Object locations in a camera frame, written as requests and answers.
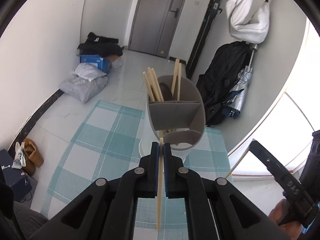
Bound wooden chopstick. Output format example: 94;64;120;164
224;146;249;179
143;72;155;102
148;67;161;101
156;138;164;232
151;68;164;102
171;59;180;95

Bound right hand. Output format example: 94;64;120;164
268;199;302;240

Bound white utensil holder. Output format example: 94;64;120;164
139;77;206;160

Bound teal checked tablecloth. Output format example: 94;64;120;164
41;100;234;240

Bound silver folded umbrella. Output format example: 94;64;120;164
222;44;258;119

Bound black jacket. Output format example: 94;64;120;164
196;41;251;126

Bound grey parcel bag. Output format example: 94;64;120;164
59;76;108;103

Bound blue cardboard box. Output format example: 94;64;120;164
78;54;112;74

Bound white parcel bag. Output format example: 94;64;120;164
73;63;107;82

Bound brown shoe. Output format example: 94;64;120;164
22;157;36;176
23;138;44;167

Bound white printed plastic bag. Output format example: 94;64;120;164
11;142;26;169

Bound black clothing pile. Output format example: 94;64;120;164
78;32;123;57

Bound navy Jordan shoe box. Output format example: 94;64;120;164
0;150;32;202

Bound black framed glass door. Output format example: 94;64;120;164
185;0;223;79

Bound grey door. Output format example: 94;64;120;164
129;0;185;58

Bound white hanging bag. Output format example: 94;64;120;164
225;0;270;44

